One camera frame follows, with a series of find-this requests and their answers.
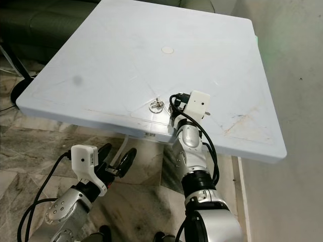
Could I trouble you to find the black floor stand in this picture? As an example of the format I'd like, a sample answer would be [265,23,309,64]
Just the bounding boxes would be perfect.
[0,43,39,101]

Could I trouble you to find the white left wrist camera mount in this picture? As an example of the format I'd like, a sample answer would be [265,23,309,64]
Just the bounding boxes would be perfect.
[70,144,107,195]

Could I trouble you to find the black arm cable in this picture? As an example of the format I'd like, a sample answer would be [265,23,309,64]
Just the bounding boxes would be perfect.
[18,151,72,242]
[171,93,221,187]

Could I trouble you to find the white plastic square table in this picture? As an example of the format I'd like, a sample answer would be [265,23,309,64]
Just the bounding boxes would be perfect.
[15,0,287,165]

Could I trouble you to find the black robot foot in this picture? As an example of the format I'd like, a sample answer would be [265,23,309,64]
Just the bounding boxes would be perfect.
[98,225,113,242]
[153,231,170,242]

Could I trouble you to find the black left robot foot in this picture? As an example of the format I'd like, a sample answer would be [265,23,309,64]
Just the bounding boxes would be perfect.
[98,225,113,242]

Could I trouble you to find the black right robot foot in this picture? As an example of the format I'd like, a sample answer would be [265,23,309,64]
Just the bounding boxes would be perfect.
[153,231,170,242]

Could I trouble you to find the dark green sofa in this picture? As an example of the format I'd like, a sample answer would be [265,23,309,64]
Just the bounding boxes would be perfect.
[0,0,215,64]

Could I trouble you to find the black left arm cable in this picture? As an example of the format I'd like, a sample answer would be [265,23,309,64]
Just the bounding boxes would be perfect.
[18,151,72,242]

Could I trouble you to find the white table leg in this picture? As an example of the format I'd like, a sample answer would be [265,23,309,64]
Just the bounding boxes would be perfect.
[121,135,132,153]

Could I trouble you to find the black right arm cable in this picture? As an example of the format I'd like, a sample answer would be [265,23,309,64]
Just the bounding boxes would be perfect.
[171,93,221,187]

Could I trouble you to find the silver keys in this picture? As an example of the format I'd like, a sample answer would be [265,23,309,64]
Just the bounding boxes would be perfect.
[149,99,166,114]

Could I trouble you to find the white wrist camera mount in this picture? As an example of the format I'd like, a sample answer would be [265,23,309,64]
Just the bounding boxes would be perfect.
[184,90,212,117]
[70,144,107,195]

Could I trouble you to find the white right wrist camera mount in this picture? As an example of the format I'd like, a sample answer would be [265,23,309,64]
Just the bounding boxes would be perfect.
[184,90,212,117]

